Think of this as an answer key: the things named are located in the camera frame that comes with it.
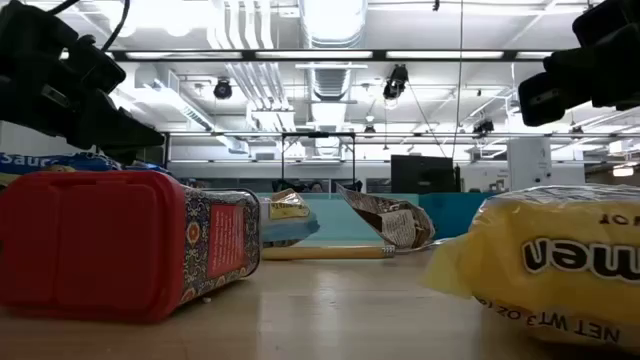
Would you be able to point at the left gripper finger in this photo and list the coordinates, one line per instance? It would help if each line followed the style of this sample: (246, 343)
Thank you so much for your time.
(120, 155)
(120, 131)

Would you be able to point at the blue soy sauce ramen packet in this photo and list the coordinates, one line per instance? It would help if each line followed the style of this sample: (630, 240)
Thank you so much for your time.
(30, 161)

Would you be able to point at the yellow ramen noodle packet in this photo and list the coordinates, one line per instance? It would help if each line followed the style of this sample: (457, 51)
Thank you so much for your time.
(550, 240)

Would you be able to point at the multicoloured ramen noodle packet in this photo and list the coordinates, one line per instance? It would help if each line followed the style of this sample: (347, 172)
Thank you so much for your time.
(290, 222)

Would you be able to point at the brown taco seasoning packet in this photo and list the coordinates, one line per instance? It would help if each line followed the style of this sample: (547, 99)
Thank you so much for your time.
(395, 220)

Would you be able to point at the smoked paprika spice tin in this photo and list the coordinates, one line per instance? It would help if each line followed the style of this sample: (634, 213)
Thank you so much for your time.
(100, 240)

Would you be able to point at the white cabinet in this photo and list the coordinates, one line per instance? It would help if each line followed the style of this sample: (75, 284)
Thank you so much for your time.
(530, 162)

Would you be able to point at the person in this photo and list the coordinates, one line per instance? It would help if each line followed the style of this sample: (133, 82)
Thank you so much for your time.
(316, 188)

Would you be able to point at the blue plastic bin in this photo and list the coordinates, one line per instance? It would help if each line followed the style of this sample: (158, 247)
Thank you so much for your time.
(455, 215)

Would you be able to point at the black monitor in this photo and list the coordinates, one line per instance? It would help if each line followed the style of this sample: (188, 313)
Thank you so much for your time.
(422, 175)

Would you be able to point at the overhead light bar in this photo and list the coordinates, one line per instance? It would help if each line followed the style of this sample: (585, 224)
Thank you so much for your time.
(380, 55)

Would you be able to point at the green translucent plastic bin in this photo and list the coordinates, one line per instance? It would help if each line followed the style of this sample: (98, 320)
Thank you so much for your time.
(345, 220)

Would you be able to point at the long black room frame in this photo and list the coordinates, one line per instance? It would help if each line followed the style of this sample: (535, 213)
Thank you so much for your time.
(167, 150)

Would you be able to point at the black hanging camera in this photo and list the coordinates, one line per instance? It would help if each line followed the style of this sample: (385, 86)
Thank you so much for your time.
(396, 82)
(222, 89)
(483, 126)

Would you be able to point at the small black frame stand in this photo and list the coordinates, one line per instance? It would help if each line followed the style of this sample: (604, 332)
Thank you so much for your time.
(282, 160)

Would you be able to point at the silver ventilation duct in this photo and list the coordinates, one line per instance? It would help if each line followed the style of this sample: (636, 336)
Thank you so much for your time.
(332, 20)

